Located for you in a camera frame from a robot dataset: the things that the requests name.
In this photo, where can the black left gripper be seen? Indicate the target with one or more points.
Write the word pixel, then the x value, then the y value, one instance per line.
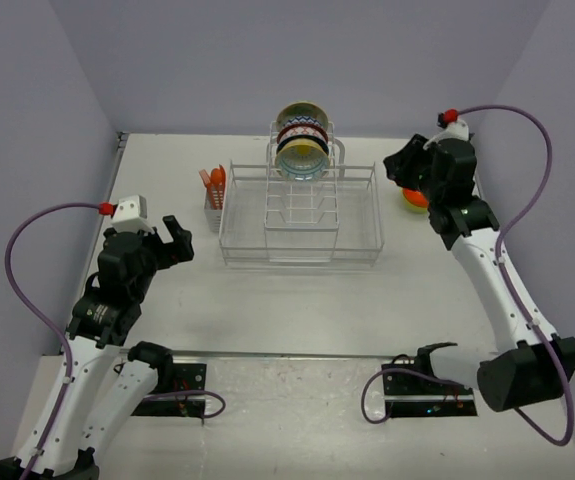
pixel 175 251

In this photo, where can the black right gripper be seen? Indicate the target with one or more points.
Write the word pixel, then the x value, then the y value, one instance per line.
pixel 400 165

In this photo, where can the orange bowl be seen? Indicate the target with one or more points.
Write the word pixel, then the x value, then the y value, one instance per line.
pixel 409 193

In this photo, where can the lime green bowl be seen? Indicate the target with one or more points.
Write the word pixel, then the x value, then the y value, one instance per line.
pixel 414 207

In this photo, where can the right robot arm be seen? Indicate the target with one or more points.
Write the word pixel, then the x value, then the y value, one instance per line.
pixel 533 360

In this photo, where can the white cutlery caddy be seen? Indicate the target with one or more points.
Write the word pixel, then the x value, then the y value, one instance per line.
pixel 213 217

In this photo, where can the orange plastic fork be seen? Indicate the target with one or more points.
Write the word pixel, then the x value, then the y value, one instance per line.
pixel 206 179

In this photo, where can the orange plastic knife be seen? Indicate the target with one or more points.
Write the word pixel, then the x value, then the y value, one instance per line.
pixel 221 184

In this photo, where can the orange plastic spoon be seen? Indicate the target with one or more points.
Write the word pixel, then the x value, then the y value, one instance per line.
pixel 216 193

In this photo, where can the yellow patterned bowl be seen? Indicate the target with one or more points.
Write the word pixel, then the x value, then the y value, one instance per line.
pixel 302 160

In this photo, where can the red rimmed patterned bowl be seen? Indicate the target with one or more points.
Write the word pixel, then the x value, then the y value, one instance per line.
pixel 302 131

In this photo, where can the blue zigzag patterned bowl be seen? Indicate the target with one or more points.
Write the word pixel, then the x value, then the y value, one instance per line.
pixel 302 112

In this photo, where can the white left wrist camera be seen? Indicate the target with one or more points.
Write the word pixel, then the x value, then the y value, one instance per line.
pixel 131 216

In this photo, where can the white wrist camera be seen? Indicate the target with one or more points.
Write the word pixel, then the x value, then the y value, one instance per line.
pixel 451 127
pixel 131 216

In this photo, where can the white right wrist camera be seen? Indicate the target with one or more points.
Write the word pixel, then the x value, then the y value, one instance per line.
pixel 451 127

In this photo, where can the white wire dish rack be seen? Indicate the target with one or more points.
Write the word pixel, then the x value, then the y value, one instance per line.
pixel 269 220

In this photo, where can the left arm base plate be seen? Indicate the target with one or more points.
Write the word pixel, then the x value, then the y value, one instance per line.
pixel 186 376

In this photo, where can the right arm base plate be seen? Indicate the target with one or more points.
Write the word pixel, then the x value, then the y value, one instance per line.
pixel 408 396

